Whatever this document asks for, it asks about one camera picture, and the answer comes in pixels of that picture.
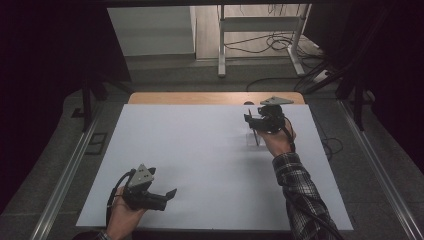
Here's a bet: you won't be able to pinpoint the white desk frame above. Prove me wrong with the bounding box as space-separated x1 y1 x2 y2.
217 3 313 78

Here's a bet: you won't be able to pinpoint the metal floor rail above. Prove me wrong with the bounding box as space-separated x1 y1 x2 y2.
337 99 424 240
29 101 105 240

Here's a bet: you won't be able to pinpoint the dark metal stand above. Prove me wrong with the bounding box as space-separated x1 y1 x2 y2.
299 63 376 132
79 74 135 133

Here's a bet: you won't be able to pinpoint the looped black floor cable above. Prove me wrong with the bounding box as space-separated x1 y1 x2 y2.
313 114 344 162

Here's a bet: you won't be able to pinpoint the hand-held gripper black cable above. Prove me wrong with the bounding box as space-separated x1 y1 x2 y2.
282 115 343 240
105 169 137 228

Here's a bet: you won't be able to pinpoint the long black floor cable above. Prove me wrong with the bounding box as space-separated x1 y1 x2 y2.
245 77 303 92

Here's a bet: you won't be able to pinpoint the white power strip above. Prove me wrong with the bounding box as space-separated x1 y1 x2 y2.
312 69 330 84

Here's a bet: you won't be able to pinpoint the white table sheet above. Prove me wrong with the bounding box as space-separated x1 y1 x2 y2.
75 103 354 232

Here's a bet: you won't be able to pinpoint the person's right hand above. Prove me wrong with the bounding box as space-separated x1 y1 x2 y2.
258 118 297 158

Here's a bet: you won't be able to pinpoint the left hand-held gripper black cable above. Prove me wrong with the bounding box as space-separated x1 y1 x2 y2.
105 169 137 228

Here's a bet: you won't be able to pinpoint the black curtain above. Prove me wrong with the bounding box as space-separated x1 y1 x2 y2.
303 0 424 174
0 0 132 214

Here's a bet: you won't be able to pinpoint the white cabinet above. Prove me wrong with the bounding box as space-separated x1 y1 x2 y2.
107 5 198 58

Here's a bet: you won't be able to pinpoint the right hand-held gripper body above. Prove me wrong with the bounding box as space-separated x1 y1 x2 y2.
253 96 295 134

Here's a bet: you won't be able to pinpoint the person's left hand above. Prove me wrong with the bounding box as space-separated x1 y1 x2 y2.
106 185 148 239

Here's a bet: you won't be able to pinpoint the right hand-held gripper black cable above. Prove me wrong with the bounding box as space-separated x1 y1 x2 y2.
282 115 343 240

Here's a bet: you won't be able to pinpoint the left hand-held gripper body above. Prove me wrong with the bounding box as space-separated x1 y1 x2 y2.
123 163 167 212

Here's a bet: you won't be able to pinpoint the clear acrylic pen holder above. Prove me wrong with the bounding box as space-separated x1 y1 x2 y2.
245 113 269 148

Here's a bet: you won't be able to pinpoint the tangled black floor cables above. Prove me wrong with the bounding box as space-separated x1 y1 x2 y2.
223 3 303 55

